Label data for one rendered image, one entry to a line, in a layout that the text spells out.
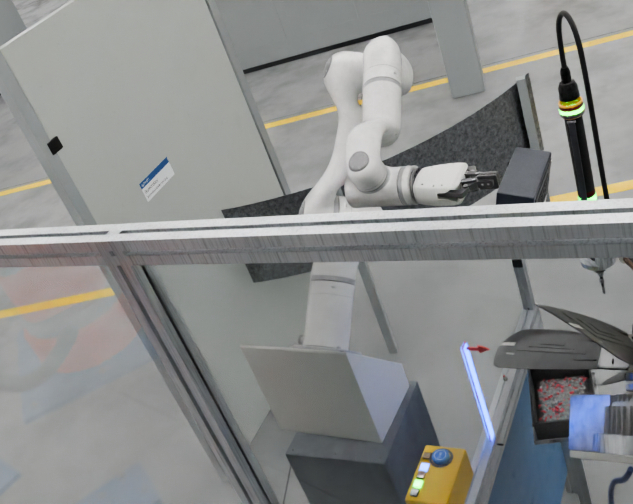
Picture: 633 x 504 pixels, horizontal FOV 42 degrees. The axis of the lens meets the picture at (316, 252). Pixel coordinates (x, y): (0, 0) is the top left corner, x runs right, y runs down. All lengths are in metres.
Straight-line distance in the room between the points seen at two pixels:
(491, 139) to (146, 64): 1.52
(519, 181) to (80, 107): 1.52
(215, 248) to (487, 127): 2.78
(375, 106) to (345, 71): 0.26
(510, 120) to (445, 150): 0.38
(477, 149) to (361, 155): 2.01
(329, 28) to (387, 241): 7.00
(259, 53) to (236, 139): 4.36
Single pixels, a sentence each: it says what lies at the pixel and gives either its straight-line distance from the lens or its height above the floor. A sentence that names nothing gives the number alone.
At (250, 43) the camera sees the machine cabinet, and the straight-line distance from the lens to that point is 8.01.
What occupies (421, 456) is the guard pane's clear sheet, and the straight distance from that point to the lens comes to 1.16.
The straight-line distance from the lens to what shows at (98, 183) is 3.04.
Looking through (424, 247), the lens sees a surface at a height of 2.03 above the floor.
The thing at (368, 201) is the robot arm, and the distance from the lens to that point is 1.78.
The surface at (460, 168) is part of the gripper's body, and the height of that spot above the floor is 1.67.
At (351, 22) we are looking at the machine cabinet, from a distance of 7.81.
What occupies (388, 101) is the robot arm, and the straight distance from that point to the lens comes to 1.88.
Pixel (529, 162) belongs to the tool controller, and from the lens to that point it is 2.58.
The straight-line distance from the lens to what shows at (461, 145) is 3.64.
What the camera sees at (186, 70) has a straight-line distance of 3.49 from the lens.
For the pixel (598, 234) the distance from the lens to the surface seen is 0.82.
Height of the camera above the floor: 2.50
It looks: 31 degrees down
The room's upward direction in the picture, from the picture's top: 22 degrees counter-clockwise
